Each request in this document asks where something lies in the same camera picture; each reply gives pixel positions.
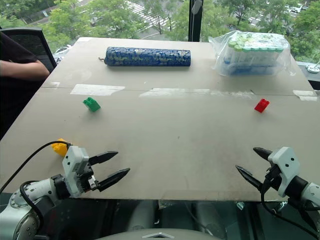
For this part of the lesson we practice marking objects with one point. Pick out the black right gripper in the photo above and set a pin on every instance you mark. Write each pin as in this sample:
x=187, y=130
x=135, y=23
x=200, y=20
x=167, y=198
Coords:
x=272, y=177

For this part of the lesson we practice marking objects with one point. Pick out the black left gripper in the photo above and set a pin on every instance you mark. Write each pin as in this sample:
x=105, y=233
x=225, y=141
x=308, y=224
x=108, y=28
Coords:
x=86, y=176

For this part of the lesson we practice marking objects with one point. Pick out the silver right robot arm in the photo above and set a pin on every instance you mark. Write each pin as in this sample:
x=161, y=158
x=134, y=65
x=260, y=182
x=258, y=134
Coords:
x=306, y=190

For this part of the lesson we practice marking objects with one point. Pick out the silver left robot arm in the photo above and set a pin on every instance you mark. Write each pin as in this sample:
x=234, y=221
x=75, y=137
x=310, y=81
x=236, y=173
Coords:
x=30, y=192

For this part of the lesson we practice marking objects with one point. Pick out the bare person forearm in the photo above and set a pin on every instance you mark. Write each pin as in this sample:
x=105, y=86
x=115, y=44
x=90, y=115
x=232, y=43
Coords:
x=23, y=70

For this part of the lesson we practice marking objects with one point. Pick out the yellow toy brick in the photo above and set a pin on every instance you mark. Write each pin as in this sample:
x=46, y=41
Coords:
x=59, y=147

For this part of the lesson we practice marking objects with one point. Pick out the red toy brick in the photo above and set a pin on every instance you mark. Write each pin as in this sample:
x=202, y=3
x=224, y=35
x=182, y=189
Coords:
x=261, y=105

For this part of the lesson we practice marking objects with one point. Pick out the green toy brick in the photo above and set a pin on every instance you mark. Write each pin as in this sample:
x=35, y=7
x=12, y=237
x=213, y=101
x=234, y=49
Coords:
x=92, y=104

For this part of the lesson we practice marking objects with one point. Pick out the grey robot torso top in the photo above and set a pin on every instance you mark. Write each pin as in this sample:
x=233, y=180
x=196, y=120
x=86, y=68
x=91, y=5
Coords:
x=160, y=235

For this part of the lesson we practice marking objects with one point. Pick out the bottle pack in plastic bag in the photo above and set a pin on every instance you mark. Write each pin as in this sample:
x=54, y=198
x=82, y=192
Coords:
x=252, y=56

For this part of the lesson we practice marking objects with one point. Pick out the white round lamp base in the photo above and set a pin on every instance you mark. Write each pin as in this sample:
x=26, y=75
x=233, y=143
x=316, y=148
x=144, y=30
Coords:
x=313, y=69

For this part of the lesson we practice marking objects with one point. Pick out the blue patterned rolled mat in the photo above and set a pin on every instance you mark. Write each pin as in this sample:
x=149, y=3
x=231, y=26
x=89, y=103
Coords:
x=148, y=57

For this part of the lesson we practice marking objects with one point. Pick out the person in dark shirt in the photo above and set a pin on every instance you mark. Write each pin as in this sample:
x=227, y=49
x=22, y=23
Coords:
x=12, y=100

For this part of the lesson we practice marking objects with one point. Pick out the black mesh office chair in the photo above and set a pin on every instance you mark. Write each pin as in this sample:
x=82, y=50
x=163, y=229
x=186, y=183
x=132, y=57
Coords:
x=37, y=45

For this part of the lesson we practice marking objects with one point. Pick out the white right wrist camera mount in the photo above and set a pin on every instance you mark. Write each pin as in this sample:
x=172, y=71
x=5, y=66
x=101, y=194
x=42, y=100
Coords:
x=285, y=162

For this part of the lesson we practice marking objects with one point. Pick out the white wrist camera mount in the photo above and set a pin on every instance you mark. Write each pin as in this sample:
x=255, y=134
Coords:
x=285, y=162
x=72, y=162

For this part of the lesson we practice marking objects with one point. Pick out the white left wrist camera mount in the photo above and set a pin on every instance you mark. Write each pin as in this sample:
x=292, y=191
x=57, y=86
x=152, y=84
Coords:
x=72, y=162

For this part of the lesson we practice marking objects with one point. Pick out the black window frame post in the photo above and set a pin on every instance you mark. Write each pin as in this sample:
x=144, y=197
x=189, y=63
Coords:
x=195, y=25

